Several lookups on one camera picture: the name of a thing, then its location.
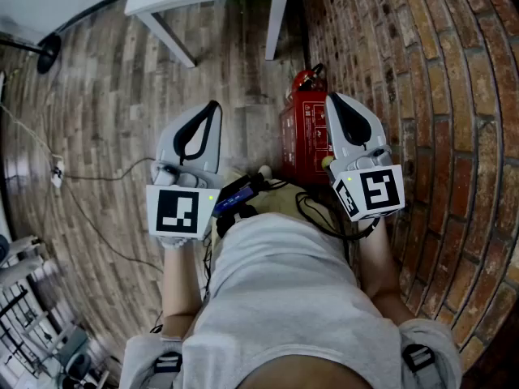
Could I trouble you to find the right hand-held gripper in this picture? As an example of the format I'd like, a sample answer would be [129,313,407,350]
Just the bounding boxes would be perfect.
[324,92,406,223]

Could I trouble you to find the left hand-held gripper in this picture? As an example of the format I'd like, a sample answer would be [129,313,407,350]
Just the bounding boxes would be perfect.
[145,100,225,242]

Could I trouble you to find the person's left forearm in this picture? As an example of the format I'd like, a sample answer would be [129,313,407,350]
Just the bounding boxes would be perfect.
[161,239,204,342]

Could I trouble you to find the person's right forearm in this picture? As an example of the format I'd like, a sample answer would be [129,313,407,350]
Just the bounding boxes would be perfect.
[356,216,415,323]

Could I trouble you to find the black device with blue label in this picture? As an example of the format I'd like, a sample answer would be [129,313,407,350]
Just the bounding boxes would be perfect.
[212,174,261,219]

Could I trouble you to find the red fire extinguisher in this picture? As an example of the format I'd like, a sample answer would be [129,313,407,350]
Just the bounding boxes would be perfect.
[291,62,328,93]

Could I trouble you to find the black waist clip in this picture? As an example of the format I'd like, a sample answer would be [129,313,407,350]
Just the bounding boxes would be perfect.
[216,203,260,239]

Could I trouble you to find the person's khaki trousers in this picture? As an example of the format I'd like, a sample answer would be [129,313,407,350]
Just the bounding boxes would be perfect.
[218,167,344,238]

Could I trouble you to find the white power strip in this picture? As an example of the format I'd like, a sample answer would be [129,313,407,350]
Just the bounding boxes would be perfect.
[49,160,66,190]

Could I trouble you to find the person's grey t-shirt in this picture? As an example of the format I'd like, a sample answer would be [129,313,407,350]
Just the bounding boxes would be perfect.
[119,212,463,389]

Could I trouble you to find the black standing fan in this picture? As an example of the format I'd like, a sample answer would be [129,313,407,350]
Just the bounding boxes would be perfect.
[0,32,62,75]

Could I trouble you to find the black metal railing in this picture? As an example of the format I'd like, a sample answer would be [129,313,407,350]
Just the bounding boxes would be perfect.
[0,285,56,380]

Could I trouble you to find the white bead bracelet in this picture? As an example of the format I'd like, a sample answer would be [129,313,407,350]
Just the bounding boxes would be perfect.
[157,235,191,251]

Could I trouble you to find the thin black floor cable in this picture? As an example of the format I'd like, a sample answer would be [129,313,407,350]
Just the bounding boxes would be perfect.
[62,156,157,182]

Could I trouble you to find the white cord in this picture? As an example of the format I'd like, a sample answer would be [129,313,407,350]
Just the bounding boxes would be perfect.
[0,102,58,165]

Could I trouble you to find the grey shoulder strap black buckle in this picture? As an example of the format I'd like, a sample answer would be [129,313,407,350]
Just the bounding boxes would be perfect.
[400,342,438,389]
[150,349,184,389]

